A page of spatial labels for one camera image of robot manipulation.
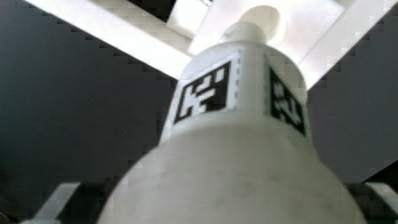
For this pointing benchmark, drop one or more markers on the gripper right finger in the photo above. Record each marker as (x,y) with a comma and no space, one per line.
(376,197)

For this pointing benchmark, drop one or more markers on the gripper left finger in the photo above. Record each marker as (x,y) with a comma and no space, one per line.
(74,204)

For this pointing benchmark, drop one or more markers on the white lamp bulb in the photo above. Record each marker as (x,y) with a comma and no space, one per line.
(234,172)

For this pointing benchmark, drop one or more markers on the white lamp base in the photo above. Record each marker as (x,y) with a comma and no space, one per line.
(294,21)

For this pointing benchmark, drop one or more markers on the white U-shaped frame fence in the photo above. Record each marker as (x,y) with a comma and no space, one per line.
(118,22)

